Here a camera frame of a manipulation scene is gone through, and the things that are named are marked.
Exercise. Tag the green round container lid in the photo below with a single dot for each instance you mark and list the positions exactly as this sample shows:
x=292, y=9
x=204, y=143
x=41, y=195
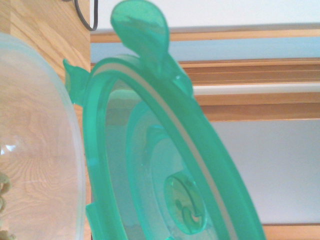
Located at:
x=220, y=162

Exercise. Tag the cereal rings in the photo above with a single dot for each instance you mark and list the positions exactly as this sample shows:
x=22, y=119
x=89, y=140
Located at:
x=3, y=185

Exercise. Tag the clear plastic food bowl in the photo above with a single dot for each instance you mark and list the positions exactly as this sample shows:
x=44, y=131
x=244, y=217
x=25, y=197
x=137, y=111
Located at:
x=37, y=125

